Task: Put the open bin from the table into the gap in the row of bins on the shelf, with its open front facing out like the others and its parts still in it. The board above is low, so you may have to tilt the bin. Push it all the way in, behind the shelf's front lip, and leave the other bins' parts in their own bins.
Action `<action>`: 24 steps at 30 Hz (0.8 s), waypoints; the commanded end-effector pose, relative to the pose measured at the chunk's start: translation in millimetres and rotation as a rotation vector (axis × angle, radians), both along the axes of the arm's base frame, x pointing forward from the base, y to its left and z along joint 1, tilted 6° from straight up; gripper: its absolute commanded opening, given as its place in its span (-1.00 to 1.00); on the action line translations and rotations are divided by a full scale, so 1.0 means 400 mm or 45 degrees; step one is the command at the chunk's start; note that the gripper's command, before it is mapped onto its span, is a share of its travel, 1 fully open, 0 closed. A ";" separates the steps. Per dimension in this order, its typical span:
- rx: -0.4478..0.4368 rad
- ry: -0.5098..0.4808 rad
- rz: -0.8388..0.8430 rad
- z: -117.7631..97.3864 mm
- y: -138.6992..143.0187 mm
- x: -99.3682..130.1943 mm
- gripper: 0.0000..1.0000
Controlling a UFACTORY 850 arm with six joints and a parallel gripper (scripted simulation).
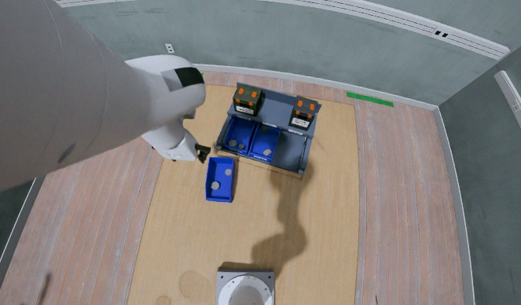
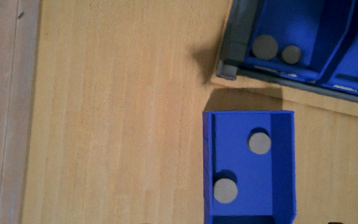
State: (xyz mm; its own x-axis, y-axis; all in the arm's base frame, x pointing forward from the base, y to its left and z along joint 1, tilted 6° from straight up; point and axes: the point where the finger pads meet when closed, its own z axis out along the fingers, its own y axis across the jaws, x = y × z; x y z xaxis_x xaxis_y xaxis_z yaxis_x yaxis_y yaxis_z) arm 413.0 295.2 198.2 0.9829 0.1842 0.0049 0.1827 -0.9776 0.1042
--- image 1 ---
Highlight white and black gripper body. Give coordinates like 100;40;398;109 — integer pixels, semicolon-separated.
154;127;199;160

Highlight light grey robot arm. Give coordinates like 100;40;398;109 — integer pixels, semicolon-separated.
0;0;272;305

